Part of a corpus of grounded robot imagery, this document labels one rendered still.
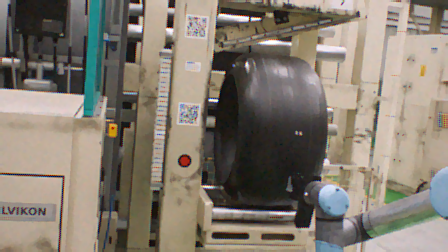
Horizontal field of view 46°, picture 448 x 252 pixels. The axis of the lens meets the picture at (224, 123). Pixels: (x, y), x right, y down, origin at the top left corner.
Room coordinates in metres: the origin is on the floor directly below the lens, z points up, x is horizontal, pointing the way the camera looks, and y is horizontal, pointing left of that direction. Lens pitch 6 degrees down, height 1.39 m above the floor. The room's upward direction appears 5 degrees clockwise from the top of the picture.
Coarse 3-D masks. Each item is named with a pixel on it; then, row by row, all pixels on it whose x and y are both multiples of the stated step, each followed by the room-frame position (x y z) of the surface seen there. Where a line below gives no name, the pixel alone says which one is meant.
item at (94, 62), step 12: (96, 0) 1.02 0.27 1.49; (96, 12) 1.02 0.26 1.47; (96, 24) 1.02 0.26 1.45; (96, 36) 1.02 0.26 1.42; (96, 48) 1.02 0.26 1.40; (96, 60) 1.02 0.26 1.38; (96, 72) 1.25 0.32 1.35; (96, 84) 1.32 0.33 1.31; (84, 96) 1.01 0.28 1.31; (96, 96) 1.36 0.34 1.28; (84, 108) 1.01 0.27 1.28
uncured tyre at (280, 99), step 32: (256, 64) 1.74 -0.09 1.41; (288, 64) 1.77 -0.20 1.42; (224, 96) 2.03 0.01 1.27; (256, 96) 1.65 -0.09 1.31; (288, 96) 1.66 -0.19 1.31; (320, 96) 1.70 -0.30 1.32; (224, 128) 2.12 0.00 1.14; (256, 128) 1.61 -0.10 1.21; (288, 128) 1.63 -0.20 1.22; (320, 128) 1.66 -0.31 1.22; (224, 160) 2.07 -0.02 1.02; (256, 160) 1.61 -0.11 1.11; (288, 160) 1.63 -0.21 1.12; (320, 160) 1.67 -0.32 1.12; (224, 192) 1.81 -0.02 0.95; (256, 192) 1.67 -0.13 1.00
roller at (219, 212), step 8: (216, 208) 1.71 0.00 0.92; (224, 208) 1.71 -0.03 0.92; (232, 208) 1.72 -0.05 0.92; (240, 208) 1.73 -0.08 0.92; (248, 208) 1.74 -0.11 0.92; (256, 208) 1.74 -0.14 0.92; (264, 208) 1.75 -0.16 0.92; (272, 208) 1.76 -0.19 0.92; (280, 208) 1.77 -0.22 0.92; (216, 216) 1.70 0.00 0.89; (224, 216) 1.70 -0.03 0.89; (232, 216) 1.71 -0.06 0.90; (240, 216) 1.72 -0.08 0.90; (248, 216) 1.72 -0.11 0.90; (256, 216) 1.73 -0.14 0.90; (264, 216) 1.73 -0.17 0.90; (272, 216) 1.74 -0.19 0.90; (280, 216) 1.75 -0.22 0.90; (288, 216) 1.75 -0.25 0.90
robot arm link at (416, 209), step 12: (420, 192) 1.31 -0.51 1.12; (396, 204) 1.34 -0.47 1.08; (408, 204) 1.31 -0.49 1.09; (420, 204) 1.28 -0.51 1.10; (360, 216) 1.41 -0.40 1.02; (372, 216) 1.38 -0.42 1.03; (384, 216) 1.35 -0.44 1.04; (396, 216) 1.32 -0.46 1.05; (408, 216) 1.30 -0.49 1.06; (420, 216) 1.28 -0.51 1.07; (432, 216) 1.27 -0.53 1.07; (360, 228) 1.39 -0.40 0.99; (372, 228) 1.37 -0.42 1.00; (384, 228) 1.35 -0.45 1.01; (396, 228) 1.33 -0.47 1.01; (360, 240) 1.41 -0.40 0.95
